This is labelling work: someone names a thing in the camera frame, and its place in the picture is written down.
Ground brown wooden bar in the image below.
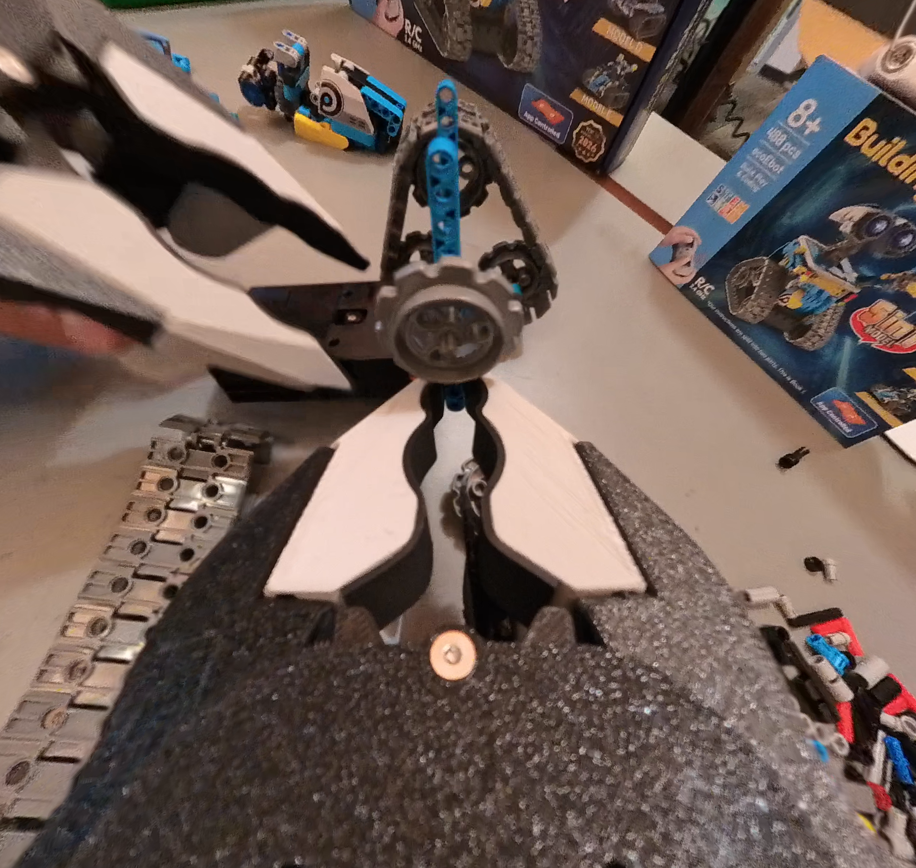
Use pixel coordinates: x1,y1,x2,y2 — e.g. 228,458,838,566
597,172,675,232

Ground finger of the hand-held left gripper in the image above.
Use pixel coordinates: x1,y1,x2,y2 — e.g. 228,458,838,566
0,167,353,391
95,42,371,272

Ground grey toy track belt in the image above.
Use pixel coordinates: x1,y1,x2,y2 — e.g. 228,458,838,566
0,413,274,837

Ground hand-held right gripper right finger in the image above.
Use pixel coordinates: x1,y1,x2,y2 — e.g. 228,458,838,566
468,376,650,609

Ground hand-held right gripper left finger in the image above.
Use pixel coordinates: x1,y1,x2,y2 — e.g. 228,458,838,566
262,377,436,604

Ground pile of red black bricks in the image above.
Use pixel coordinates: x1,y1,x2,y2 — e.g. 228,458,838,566
744,585,916,865

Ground black motor battery block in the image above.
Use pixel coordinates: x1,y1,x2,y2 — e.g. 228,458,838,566
211,79,561,411

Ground white round device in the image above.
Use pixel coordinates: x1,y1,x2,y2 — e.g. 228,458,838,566
859,34,916,92

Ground blue robot kit box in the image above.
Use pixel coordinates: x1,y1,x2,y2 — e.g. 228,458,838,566
649,55,916,447
348,0,760,175

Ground small blue white toy robot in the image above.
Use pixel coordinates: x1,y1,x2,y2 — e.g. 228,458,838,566
238,31,407,153

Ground person's left hand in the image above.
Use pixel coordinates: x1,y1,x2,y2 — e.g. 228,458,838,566
0,306,135,355

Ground black toy sprocket wheel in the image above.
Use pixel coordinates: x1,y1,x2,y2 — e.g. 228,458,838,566
447,456,495,525

